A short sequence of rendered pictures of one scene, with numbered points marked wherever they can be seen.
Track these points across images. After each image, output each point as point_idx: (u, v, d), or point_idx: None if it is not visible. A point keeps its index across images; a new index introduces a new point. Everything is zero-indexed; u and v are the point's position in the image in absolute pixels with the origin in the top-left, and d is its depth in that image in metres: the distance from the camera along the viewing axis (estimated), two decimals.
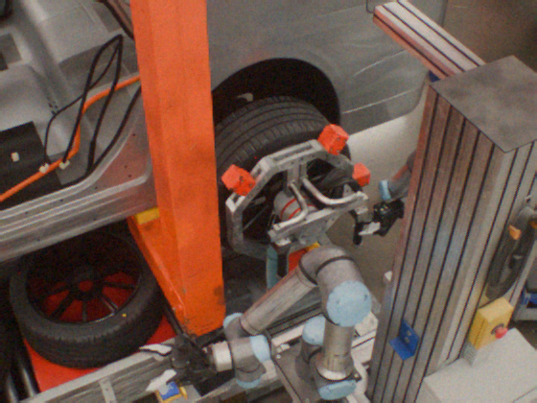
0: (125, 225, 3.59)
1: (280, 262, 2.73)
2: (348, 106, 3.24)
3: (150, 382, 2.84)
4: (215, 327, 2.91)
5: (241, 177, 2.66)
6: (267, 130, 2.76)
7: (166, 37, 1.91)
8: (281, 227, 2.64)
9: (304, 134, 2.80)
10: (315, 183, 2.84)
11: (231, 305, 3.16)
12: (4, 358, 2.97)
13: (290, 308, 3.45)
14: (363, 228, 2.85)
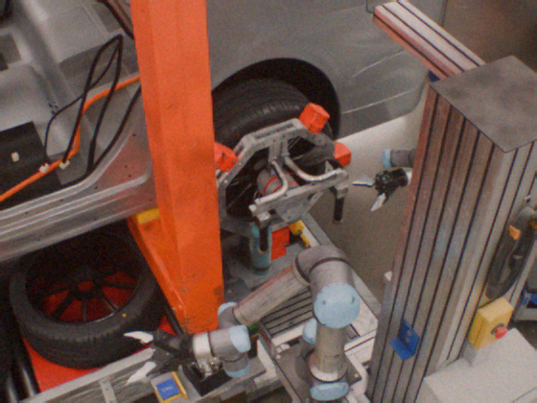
0: (125, 225, 3.59)
1: (262, 236, 2.82)
2: (348, 106, 3.24)
3: (150, 382, 2.84)
4: (215, 327, 2.91)
5: (223, 154, 2.74)
6: (249, 108, 2.85)
7: (166, 37, 1.91)
8: (262, 202, 2.73)
9: (285, 113, 2.88)
10: (295, 161, 2.92)
11: None
12: (4, 358, 2.97)
13: None
14: (343, 204, 2.94)
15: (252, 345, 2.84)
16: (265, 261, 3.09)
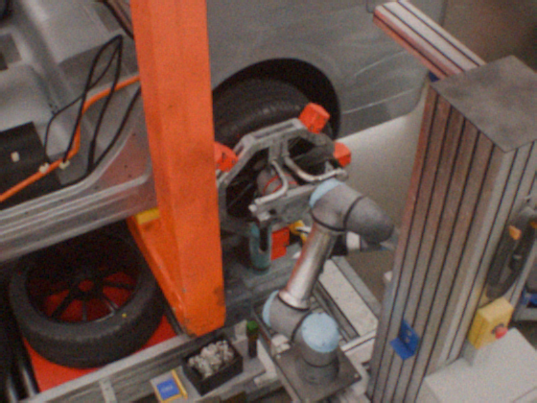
0: (125, 225, 3.59)
1: (262, 236, 2.82)
2: (348, 106, 3.24)
3: (150, 382, 2.84)
4: (215, 327, 2.91)
5: (223, 154, 2.74)
6: (249, 108, 2.85)
7: (166, 37, 1.91)
8: (262, 202, 2.73)
9: (285, 113, 2.88)
10: (295, 161, 2.92)
11: (231, 305, 3.16)
12: (4, 358, 2.97)
13: (275, 287, 3.53)
14: None
15: (252, 345, 2.84)
16: (265, 261, 3.09)
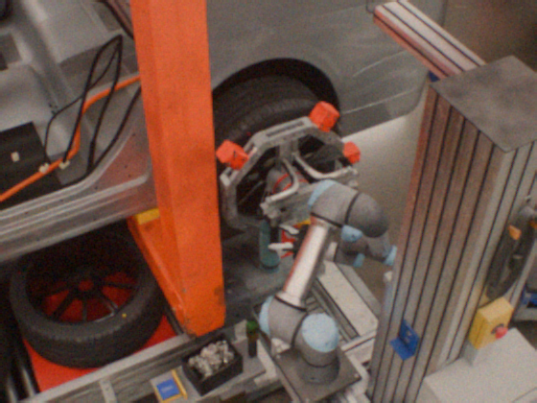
0: (125, 225, 3.59)
1: (272, 234, 2.83)
2: (348, 106, 3.24)
3: (150, 382, 2.84)
4: (215, 327, 2.91)
5: (234, 152, 2.75)
6: (260, 106, 2.86)
7: (166, 37, 1.91)
8: (273, 200, 2.74)
9: (295, 111, 2.89)
10: (306, 159, 2.93)
11: (231, 305, 3.16)
12: (4, 358, 2.97)
13: (276, 288, 3.53)
14: None
15: (252, 345, 2.84)
16: (274, 259, 3.10)
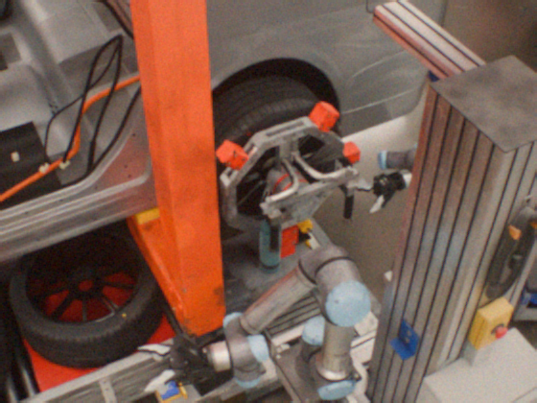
0: (125, 225, 3.59)
1: (272, 234, 2.83)
2: (348, 106, 3.24)
3: (150, 382, 2.84)
4: (215, 327, 2.91)
5: (234, 152, 2.75)
6: (260, 106, 2.86)
7: (166, 37, 1.91)
8: (273, 200, 2.74)
9: (295, 111, 2.89)
10: (306, 159, 2.93)
11: (231, 305, 3.16)
12: (4, 358, 2.97)
13: None
14: (353, 202, 2.95)
15: None
16: (274, 259, 3.10)
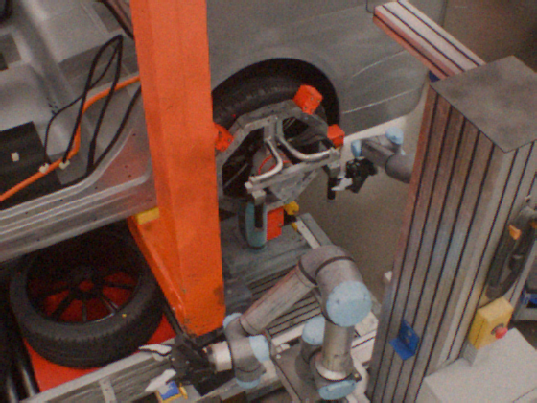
0: (125, 225, 3.59)
1: (257, 213, 2.90)
2: (348, 106, 3.24)
3: (150, 382, 2.84)
4: (215, 327, 2.91)
5: (220, 132, 2.83)
6: (245, 89, 2.93)
7: (166, 37, 1.91)
8: (257, 179, 2.82)
9: (280, 94, 2.97)
10: (290, 141, 3.01)
11: (231, 305, 3.16)
12: (4, 358, 2.97)
13: (264, 270, 3.60)
14: (337, 183, 3.02)
15: None
16: (260, 239, 3.18)
